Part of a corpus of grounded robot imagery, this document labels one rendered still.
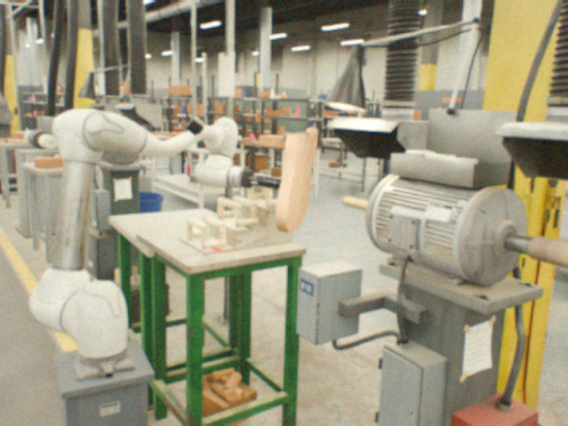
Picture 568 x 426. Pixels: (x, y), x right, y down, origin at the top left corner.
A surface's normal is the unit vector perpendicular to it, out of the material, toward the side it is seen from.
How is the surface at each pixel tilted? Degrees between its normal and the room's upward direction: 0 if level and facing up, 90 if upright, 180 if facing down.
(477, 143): 90
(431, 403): 90
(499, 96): 90
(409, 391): 90
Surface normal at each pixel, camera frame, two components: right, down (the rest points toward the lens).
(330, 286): 0.56, 0.18
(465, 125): -0.83, 0.09
